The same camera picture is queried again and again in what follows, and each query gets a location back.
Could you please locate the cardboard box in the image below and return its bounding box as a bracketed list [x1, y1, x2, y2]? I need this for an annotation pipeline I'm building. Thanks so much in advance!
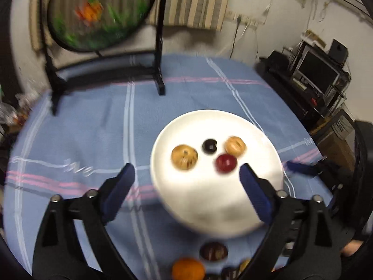
[310, 109, 357, 167]

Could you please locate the white oval plate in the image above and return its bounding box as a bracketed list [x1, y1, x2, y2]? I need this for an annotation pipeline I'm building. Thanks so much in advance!
[150, 109, 284, 237]

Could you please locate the clear plastic bag clutter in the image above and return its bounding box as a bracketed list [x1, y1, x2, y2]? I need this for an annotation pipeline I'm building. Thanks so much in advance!
[0, 84, 41, 135]

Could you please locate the black speaker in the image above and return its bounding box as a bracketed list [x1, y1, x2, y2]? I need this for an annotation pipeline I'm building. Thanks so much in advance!
[329, 38, 349, 63]

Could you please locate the black chair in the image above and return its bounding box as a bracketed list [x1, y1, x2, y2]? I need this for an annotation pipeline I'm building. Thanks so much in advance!
[348, 119, 373, 240]

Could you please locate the small black round fruit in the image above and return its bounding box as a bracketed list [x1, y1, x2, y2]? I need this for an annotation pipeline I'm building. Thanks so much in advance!
[202, 139, 218, 155]

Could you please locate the round painted screen black stand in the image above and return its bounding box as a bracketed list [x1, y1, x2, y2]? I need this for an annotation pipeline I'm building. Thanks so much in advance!
[38, 0, 170, 116]

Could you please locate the orange mandarin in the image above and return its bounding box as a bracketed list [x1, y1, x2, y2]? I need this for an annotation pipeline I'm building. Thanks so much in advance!
[171, 257, 206, 280]

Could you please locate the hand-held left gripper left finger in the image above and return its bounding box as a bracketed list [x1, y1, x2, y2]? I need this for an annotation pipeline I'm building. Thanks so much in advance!
[32, 163, 137, 280]

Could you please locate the person's right hand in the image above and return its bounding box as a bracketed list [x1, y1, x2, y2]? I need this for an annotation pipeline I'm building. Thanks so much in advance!
[342, 241, 363, 257]

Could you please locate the blue checked tablecloth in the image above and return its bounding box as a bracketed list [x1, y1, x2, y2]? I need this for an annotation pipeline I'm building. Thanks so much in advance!
[3, 53, 335, 280]

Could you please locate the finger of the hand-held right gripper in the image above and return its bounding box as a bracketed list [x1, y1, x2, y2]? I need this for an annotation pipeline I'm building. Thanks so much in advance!
[286, 160, 321, 178]

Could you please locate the beige striped curtain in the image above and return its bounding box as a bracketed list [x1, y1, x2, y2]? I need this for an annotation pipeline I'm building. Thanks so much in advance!
[29, 0, 234, 52]

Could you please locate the black power cable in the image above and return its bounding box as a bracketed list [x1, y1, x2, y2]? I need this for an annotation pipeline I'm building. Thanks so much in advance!
[229, 20, 242, 60]

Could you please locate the tan round fruit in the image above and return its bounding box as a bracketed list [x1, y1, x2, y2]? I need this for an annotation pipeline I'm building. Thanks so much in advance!
[171, 144, 199, 170]
[224, 136, 248, 157]

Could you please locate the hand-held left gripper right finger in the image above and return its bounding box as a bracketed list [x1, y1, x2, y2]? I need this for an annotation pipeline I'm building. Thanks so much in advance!
[239, 163, 343, 280]

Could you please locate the dark purple mangosteen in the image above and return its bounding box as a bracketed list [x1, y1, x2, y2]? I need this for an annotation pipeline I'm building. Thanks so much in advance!
[200, 241, 228, 261]

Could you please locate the red apple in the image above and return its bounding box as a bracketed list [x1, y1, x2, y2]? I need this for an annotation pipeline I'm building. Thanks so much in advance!
[215, 153, 237, 175]

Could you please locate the black monitor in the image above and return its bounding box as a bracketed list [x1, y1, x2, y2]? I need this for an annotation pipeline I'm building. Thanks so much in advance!
[297, 48, 341, 88]

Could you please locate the white power strip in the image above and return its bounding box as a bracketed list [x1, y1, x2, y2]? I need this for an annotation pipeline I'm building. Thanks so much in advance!
[227, 12, 263, 28]

